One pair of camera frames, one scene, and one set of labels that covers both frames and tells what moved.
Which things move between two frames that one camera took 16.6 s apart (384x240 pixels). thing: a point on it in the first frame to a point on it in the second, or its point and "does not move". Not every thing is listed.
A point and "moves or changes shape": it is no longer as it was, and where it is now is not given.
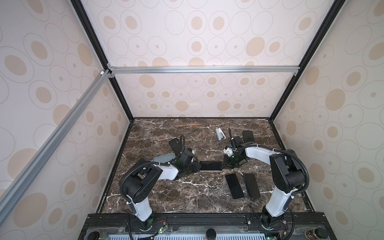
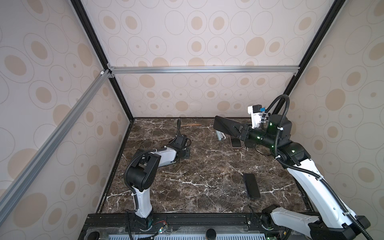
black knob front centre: x=211 y=234 does not move
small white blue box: x=220 y=134 does not move
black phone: x=252 y=186 does not move
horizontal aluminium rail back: x=202 y=70 does not move
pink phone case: x=210 y=171 moves or changes shape
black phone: x=234 y=186 to x=228 y=126
